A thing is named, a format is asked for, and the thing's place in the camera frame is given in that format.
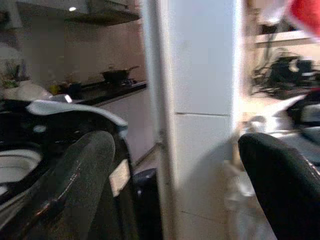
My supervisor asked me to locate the black gas stove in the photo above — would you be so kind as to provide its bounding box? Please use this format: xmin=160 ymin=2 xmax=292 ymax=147
xmin=104 ymin=78 xmax=147 ymax=89

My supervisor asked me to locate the dark range hood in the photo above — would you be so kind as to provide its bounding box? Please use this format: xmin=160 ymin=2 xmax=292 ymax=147
xmin=62 ymin=0 xmax=141 ymax=26

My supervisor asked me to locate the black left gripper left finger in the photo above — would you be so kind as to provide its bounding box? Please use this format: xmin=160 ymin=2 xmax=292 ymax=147
xmin=29 ymin=130 xmax=116 ymax=240

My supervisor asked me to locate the red cloth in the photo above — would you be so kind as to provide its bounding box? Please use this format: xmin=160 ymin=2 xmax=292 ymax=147
xmin=288 ymin=0 xmax=320 ymax=38

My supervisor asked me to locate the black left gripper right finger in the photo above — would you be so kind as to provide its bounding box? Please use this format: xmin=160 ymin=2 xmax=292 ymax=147
xmin=237 ymin=132 xmax=320 ymax=240

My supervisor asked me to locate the black kitchen counter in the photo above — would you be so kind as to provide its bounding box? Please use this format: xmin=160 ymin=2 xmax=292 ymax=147
xmin=49 ymin=79 xmax=148 ymax=106

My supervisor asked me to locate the black wok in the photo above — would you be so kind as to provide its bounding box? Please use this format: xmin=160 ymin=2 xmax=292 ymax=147
xmin=99 ymin=65 xmax=140 ymax=83

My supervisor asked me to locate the black trash bin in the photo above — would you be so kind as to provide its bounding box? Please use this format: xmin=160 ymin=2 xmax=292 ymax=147
xmin=132 ymin=167 xmax=164 ymax=240

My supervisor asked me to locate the black top-loading washing machine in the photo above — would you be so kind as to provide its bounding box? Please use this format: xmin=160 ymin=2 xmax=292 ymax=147
xmin=0 ymin=98 xmax=135 ymax=240

